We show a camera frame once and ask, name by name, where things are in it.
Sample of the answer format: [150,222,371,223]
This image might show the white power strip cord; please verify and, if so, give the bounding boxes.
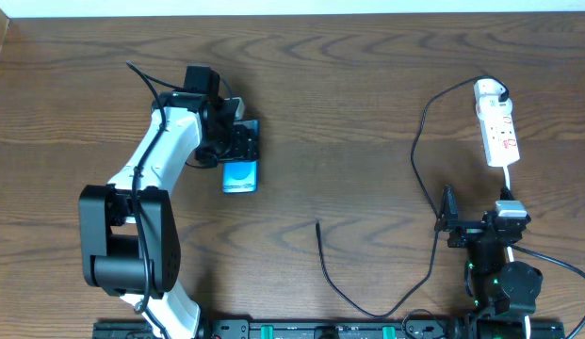
[502,164,532,339]

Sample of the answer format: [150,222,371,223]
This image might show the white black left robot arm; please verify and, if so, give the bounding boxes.
[78,66,260,338]

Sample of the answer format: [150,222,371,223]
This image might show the black USB charging cable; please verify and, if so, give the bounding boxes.
[315,74,511,319]

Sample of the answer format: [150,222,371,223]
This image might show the white power strip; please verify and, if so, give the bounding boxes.
[476,95,520,168]

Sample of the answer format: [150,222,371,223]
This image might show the blue Galaxy smartphone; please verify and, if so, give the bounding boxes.
[222,161,258,194]

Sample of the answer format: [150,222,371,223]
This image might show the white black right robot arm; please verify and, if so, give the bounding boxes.
[434,186,543,338]

